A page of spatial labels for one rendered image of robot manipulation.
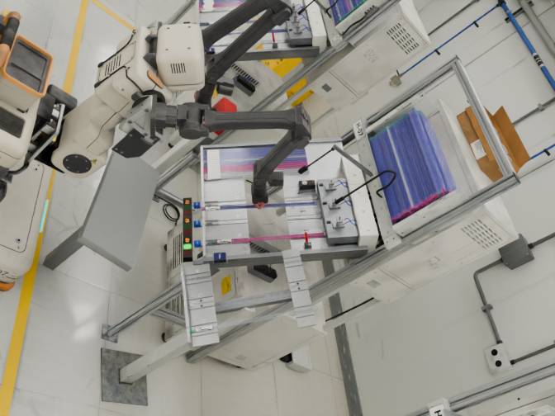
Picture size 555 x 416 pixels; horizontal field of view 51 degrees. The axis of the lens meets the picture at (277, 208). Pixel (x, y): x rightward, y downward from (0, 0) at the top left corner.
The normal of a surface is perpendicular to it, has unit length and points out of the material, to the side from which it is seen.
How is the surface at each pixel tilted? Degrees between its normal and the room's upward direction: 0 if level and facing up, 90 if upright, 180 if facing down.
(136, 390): 0
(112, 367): 0
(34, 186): 0
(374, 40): 90
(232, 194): 46
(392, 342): 90
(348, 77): 90
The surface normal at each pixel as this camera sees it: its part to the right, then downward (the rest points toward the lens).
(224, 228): 0.02, -0.64
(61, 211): 0.73, -0.49
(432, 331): -0.67, -0.41
